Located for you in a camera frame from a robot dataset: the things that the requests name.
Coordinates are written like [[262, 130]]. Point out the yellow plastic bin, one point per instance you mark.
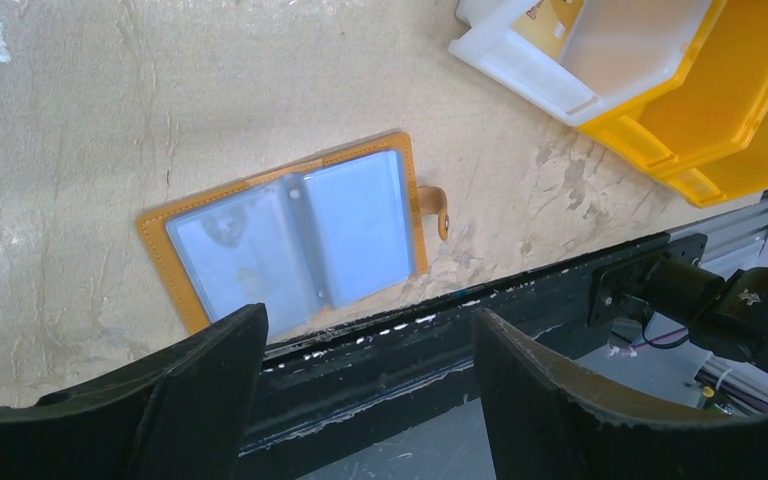
[[719, 109], [734, 176]]

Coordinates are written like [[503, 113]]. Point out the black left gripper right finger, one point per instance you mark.
[[549, 418]]

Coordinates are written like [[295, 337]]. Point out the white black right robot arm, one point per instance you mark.
[[728, 317]]

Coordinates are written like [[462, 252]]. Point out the yellow plastic bin middle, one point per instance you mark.
[[719, 109]]

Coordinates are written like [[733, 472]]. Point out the aluminium frame rail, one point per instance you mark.
[[735, 240]]

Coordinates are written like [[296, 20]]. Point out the yellow leather card holder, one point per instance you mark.
[[311, 236]]

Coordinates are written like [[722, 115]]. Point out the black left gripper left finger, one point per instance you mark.
[[179, 413]]

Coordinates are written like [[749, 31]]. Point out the white plastic bin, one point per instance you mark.
[[577, 60]]

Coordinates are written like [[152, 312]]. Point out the yellow plastic bin right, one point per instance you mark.
[[734, 176]]

